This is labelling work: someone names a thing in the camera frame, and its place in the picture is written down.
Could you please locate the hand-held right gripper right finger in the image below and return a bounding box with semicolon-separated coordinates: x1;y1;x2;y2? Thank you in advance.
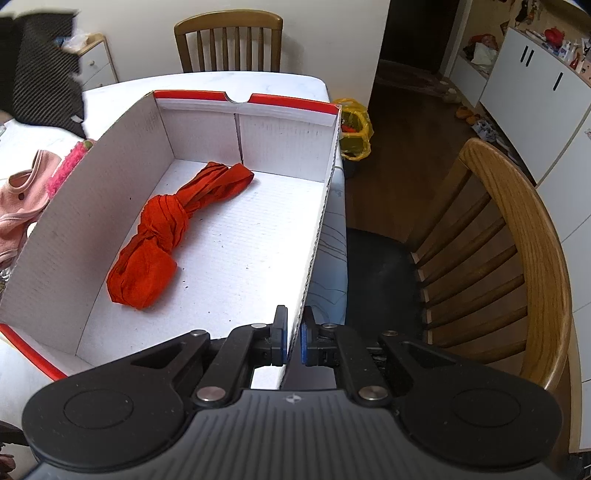
300;305;455;409

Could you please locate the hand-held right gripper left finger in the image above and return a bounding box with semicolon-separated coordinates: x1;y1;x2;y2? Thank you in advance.
129;305;289;409

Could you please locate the white and red cardboard box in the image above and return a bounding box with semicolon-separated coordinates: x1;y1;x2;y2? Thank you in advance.
0;90;343;388

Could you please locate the fuzzy pink plush toy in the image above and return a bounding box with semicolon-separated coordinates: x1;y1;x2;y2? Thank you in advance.
46;140;95;195

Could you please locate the pink fleece garment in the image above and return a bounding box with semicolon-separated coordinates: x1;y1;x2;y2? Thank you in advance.
0;150;63;264

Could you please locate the black seat cushion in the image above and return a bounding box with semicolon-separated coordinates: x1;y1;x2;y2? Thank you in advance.
346;228;428;342

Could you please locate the knotted red cloth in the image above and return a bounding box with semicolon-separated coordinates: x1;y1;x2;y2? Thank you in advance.
106;161;256;309

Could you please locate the yellow plastic bag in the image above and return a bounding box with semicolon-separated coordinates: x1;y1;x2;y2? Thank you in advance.
332;98;374;161

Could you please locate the light oak wooden chair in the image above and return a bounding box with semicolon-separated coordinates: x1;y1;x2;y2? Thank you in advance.
346;137;573;407

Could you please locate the dark door mat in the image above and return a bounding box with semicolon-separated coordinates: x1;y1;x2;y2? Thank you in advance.
374;60;444;93

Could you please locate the tall white stickered cabinet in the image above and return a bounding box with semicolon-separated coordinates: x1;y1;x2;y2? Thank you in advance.
536;106;591;453

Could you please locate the low open white shelf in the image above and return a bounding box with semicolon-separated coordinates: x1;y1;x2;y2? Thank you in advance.
450;32;500;109

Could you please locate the dark brown wooden chair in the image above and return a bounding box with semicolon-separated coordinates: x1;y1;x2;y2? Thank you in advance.
174;10;284;73

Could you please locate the small white drawer cabinet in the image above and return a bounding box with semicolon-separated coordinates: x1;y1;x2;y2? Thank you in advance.
60;32;118;90

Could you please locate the white bag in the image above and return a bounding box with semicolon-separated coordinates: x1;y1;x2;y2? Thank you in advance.
471;44;498;73

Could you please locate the dark textured cloth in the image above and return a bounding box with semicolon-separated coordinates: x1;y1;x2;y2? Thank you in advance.
0;11;87;139

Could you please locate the clear plastic bag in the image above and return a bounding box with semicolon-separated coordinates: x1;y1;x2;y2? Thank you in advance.
60;28;89;51

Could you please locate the white cabinet with black handles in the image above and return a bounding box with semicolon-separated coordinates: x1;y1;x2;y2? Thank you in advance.
480;28;591;185

